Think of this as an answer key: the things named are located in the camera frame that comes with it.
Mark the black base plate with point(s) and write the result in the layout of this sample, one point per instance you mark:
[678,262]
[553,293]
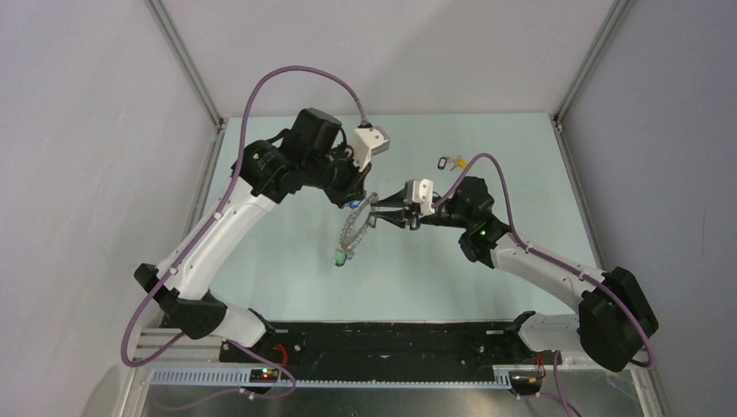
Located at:
[399,348]

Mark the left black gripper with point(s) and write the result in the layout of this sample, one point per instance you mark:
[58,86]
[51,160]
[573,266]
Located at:
[354,189]

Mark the grey slotted cable duct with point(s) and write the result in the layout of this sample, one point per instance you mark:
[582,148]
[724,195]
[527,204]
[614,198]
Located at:
[253,377]

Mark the green key tag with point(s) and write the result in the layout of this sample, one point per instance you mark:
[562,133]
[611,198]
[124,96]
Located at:
[340,257]

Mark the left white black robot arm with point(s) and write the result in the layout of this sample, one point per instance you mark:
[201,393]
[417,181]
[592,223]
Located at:
[316,153]

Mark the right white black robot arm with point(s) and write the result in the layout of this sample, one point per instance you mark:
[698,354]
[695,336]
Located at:
[614,318]

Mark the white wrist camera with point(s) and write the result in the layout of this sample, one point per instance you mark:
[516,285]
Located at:
[367,142]
[422,191]

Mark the large metal keyring with clips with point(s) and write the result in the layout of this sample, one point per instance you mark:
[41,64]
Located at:
[357,224]

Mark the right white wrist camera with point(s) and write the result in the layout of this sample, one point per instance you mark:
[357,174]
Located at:
[422,191]

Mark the right aluminium frame post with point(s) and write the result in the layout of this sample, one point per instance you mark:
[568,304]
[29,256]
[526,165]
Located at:
[596,51]

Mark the left aluminium frame post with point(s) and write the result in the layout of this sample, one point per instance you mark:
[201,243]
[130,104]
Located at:
[172,37]

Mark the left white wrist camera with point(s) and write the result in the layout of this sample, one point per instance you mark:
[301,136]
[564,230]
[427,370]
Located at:
[367,142]

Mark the aluminium frame post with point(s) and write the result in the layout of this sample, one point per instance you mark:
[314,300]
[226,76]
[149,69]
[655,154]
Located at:
[596,51]
[172,37]

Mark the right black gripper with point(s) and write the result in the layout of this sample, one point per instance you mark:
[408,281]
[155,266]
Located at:
[400,217]

